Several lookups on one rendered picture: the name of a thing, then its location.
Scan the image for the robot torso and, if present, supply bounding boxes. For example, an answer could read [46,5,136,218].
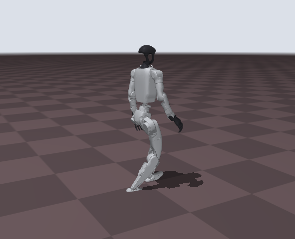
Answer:
[133,65,157,126]

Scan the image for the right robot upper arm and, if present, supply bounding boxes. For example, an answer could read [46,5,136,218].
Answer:
[151,70,164,102]

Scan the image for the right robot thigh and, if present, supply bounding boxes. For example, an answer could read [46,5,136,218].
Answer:
[142,117,162,162]

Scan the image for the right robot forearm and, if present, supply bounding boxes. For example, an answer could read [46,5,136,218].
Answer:
[161,93,175,118]

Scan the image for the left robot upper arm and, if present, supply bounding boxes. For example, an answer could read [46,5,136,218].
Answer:
[128,69,136,98]

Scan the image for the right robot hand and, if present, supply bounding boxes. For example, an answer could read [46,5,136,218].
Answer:
[168,115,183,132]

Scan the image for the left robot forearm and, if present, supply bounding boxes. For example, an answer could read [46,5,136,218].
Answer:
[128,96,137,114]

